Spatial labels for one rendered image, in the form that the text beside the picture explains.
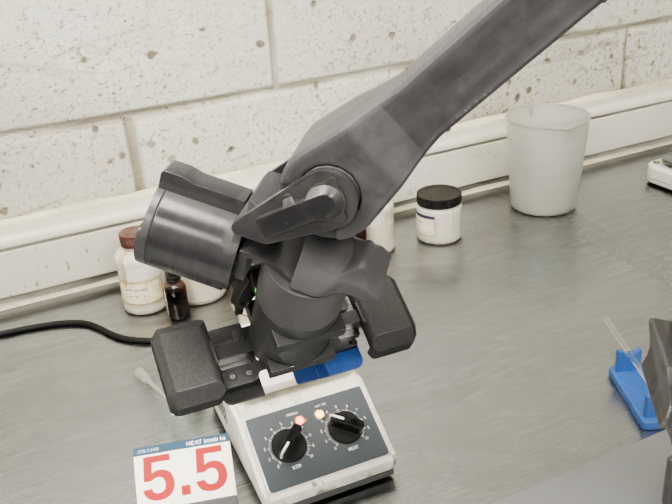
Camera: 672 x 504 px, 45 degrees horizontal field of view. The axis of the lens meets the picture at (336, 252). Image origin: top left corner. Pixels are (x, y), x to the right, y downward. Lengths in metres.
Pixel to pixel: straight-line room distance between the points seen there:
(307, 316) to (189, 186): 0.11
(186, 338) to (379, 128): 0.22
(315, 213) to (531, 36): 0.14
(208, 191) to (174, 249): 0.04
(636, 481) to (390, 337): 0.21
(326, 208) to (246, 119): 0.80
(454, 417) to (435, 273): 0.32
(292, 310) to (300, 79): 0.78
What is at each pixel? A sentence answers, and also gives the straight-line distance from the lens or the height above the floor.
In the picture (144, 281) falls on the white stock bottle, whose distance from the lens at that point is 1.08.
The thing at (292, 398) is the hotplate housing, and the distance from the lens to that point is 0.79.
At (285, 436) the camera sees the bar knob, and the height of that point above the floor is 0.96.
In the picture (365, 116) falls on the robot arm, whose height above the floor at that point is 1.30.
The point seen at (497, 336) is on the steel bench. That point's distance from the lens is 1.00.
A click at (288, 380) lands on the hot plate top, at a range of 0.78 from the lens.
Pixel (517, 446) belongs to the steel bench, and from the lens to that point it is 0.84.
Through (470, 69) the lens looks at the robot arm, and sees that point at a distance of 0.43.
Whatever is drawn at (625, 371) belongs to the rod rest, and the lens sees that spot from 0.94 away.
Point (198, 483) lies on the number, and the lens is 0.79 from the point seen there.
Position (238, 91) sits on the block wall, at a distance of 1.21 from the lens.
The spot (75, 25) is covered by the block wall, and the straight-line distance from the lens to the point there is 1.14.
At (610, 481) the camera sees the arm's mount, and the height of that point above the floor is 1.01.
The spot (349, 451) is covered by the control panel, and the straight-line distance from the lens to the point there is 0.77.
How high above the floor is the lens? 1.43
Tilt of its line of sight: 26 degrees down
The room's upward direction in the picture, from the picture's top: 4 degrees counter-clockwise
